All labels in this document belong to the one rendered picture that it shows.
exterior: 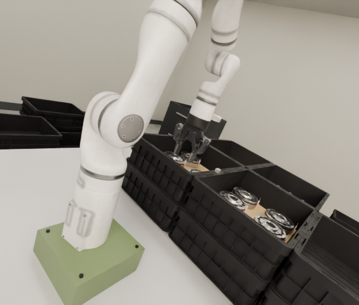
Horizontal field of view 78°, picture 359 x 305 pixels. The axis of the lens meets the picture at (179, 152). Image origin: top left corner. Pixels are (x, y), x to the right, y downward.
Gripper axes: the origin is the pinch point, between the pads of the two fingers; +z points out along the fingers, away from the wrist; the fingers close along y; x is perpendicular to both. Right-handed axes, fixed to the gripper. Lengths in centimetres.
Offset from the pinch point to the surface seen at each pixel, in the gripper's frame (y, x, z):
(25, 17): -283, 59, -18
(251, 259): 34.5, -12.0, 9.6
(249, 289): 37.5, -12.4, 16.6
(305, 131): 8, 336, -17
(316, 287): 47.1, -13.4, 4.6
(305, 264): 43.2, -14.1, 1.3
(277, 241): 36.9, -13.3, 0.9
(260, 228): 32.5, -12.8, 1.0
